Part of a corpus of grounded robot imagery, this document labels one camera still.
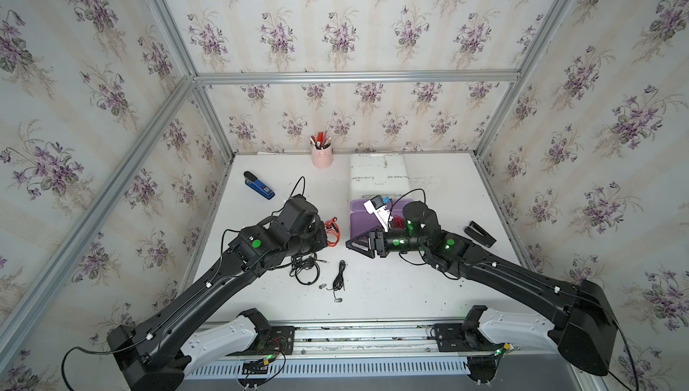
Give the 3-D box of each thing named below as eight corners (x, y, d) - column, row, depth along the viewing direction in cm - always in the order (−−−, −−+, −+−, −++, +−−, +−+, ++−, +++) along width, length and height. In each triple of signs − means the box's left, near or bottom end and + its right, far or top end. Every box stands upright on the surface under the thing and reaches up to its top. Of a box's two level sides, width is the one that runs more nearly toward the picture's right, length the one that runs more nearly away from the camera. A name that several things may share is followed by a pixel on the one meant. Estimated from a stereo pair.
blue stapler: (244, 183, 113) (241, 174, 109) (250, 178, 114) (247, 170, 110) (269, 202, 106) (266, 194, 102) (275, 197, 108) (272, 189, 104)
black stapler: (488, 250, 93) (491, 247, 91) (462, 231, 98) (464, 227, 95) (495, 241, 95) (498, 238, 93) (469, 223, 100) (471, 219, 98)
